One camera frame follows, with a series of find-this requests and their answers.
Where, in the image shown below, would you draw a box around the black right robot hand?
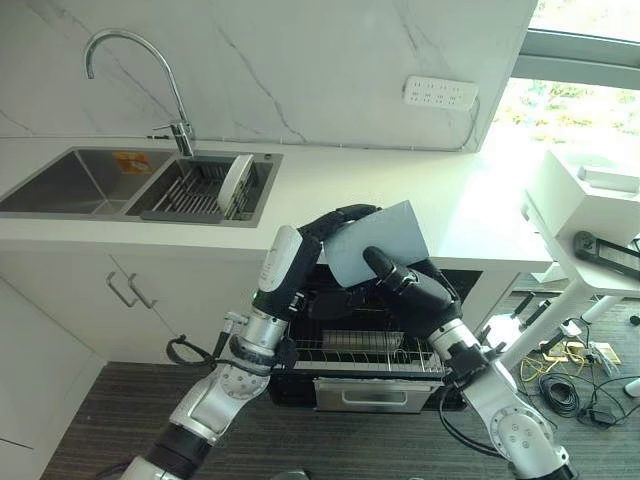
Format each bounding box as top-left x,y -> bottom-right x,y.
349,245 -> 461,336

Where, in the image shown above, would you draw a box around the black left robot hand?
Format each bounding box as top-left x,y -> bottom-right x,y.
254,202 -> 386,321

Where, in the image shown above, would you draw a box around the light blue square plate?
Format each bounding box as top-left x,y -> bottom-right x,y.
324,199 -> 430,290

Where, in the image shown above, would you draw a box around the stainless dishwasher drawer panel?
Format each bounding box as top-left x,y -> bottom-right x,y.
313,376 -> 444,416

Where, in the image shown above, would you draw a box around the silver cutlery basket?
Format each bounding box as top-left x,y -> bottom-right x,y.
321,328 -> 404,352

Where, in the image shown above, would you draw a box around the white round plate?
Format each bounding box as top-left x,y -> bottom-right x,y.
216,154 -> 255,208

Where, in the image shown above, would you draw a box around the black stand legs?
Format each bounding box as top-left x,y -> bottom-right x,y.
512,291 -> 549,329

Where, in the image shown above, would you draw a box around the dark sink drain rack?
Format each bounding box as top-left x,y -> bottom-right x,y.
139,154 -> 262,222

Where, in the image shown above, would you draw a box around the white desk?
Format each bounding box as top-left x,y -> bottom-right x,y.
492,148 -> 640,399

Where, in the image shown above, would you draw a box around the orange sink sticker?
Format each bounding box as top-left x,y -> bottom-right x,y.
112,151 -> 152,174

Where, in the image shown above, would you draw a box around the flat cardboard piece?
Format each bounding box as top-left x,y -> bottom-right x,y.
547,341 -> 622,375

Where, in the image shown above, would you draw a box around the black device on desk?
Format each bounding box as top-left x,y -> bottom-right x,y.
573,231 -> 640,276

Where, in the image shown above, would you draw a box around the chrome gooseneck faucet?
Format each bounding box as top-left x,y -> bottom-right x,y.
83,29 -> 197,158

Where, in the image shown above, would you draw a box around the black power adapter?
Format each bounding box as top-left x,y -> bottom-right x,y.
585,405 -> 617,427

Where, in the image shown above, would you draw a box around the white flat box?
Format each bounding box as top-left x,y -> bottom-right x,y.
576,163 -> 640,192

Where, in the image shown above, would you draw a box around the white base cabinet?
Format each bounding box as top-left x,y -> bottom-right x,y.
0,234 -> 281,451

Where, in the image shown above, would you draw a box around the stainless steel double sink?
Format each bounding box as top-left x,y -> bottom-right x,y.
0,146 -> 284,227

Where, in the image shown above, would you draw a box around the wire dishwasher rack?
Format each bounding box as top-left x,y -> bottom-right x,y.
291,327 -> 447,376

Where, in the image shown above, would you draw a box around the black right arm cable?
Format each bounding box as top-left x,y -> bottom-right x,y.
438,382 -> 504,447

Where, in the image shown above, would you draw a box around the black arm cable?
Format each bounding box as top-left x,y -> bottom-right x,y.
438,382 -> 504,447
166,337 -> 226,367

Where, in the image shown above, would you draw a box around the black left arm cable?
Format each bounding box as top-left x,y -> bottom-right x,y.
166,337 -> 226,367

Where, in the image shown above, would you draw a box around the yellow floor cable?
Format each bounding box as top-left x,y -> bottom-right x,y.
519,343 -> 572,387

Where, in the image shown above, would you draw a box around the silver cabinet handle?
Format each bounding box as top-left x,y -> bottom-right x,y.
128,273 -> 159,309
105,271 -> 137,307

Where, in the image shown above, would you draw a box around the black coiled floor cable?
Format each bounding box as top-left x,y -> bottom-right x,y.
538,370 -> 585,417

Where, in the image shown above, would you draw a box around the white power strip cable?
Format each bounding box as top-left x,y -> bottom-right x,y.
299,97 -> 482,152

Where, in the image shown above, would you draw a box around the white wall power strip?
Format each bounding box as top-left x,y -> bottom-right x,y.
403,74 -> 480,112

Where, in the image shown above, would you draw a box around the grey window frame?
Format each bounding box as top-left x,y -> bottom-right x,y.
514,25 -> 640,82

